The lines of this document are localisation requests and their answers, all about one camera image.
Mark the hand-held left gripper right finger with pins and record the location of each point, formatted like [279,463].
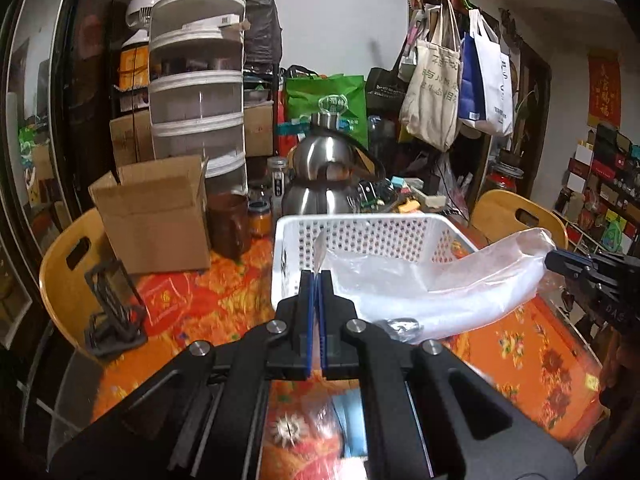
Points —
[336,312]

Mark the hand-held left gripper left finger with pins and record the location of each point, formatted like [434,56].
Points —
[299,312]

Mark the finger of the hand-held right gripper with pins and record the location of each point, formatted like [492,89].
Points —
[556,257]
[575,272]

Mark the white perforated plastic basket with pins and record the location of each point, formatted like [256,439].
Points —
[360,232]

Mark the clear plastic bag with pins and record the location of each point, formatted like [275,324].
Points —
[475,285]

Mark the wooden chair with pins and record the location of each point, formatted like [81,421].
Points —
[495,215]
[60,280]

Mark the shelf of assorted boxes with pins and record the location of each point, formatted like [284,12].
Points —
[605,185]

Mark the glass jar with red contents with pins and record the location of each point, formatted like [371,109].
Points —
[504,180]

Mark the jar with orange contents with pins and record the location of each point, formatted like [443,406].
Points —
[260,222]

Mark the orange floral tablecloth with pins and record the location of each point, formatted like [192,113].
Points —
[200,300]

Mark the brown mug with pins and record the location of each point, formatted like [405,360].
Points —
[227,225]

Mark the green circuit board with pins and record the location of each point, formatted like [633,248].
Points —
[369,195]

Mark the yellow plastic item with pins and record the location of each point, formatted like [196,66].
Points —
[407,206]

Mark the tall silver-lidded glass jar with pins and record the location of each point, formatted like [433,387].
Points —
[277,180]

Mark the white power strip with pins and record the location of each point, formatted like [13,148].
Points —
[425,199]

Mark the small teal box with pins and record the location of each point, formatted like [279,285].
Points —
[398,181]

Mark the steel kettle with narrow neck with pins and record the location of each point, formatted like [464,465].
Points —
[320,155]

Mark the open cardboard box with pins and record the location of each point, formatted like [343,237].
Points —
[155,230]

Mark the black folding stand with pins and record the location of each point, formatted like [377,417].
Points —
[117,305]

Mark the clear plastic bottle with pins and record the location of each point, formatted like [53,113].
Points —
[379,132]

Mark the closed cardboard box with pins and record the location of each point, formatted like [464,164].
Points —
[130,137]
[259,130]

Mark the white shopping bag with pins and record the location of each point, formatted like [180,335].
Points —
[497,80]

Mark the blue shopping bag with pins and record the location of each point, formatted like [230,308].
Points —
[472,90]

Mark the beige canvas tote bag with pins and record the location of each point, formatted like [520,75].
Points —
[432,95]

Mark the green shopping bag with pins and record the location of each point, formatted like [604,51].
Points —
[310,92]

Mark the black printed bag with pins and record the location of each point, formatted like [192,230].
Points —
[385,87]

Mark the tall translucent drawer tower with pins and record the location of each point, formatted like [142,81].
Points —
[197,95]

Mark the dark wooden cabinet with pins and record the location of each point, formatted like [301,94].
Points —
[75,85]

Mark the white fan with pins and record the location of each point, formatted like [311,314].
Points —
[140,10]

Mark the red wall poster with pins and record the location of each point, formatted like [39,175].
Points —
[604,90]

